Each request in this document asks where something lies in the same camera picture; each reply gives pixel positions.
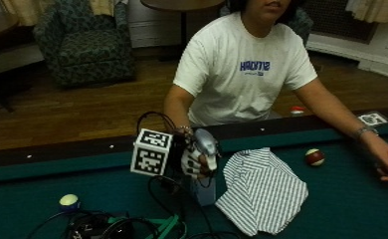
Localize white marker cube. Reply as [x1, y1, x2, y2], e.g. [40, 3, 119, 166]
[130, 127, 175, 177]

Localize printed marker tag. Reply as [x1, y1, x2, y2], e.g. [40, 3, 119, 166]
[357, 112, 388, 127]

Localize striped white cloth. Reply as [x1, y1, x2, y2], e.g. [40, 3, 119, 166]
[212, 146, 311, 237]

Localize red white billiard ball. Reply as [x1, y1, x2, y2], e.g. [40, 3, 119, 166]
[304, 147, 327, 167]

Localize black device bundle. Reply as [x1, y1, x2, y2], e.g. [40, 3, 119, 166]
[26, 209, 161, 239]

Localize the person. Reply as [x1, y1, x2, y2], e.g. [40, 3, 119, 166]
[163, 0, 388, 184]

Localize green patterned armchair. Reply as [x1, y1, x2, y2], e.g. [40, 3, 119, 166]
[32, 0, 138, 88]

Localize green patterned chair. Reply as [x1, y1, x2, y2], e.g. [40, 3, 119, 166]
[285, 7, 316, 48]

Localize radiator grille cover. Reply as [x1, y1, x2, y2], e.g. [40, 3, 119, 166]
[301, 0, 380, 45]

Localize cream curtain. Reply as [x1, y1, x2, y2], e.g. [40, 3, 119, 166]
[0, 0, 57, 27]
[344, 0, 388, 24]
[89, 0, 130, 17]

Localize dark wooden side table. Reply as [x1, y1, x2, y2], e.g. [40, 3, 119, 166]
[0, 11, 45, 114]

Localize silver wrist bracelet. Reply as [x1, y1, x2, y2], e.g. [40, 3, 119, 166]
[355, 124, 380, 139]

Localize black glove cable loop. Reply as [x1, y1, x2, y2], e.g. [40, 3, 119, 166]
[137, 111, 179, 135]

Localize green strap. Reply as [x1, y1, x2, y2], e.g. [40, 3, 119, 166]
[107, 213, 190, 239]

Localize round wooden pedestal table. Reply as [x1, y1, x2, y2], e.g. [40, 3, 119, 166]
[139, 0, 226, 63]

